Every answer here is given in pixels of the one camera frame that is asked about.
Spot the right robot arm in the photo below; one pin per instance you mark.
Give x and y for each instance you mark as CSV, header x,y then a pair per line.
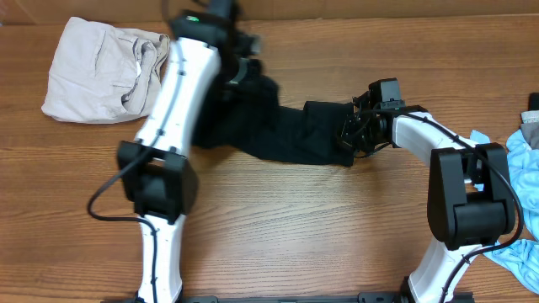
x,y
470,202

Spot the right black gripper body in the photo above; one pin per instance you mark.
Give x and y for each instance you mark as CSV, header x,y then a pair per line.
x,y
358,134

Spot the black cloth at table edge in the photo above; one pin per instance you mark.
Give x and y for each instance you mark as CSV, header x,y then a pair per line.
x,y
533,103

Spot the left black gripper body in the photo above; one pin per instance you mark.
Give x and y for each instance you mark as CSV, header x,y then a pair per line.
x,y
247,71

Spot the light blue crumpled garment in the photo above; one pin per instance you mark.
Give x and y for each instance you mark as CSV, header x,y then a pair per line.
x,y
521,257

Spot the black t-shirt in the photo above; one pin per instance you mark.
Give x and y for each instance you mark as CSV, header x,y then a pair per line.
x,y
248,116

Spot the beige folded shorts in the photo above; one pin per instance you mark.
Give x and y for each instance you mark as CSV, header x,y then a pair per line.
x,y
101,74

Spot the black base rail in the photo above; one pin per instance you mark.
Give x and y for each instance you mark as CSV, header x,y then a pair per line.
x,y
290,299

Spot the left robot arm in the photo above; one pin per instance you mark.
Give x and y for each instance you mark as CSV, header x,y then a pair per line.
x,y
209,58

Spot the grey garment with white band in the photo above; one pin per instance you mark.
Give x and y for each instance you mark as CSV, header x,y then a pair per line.
x,y
530,128

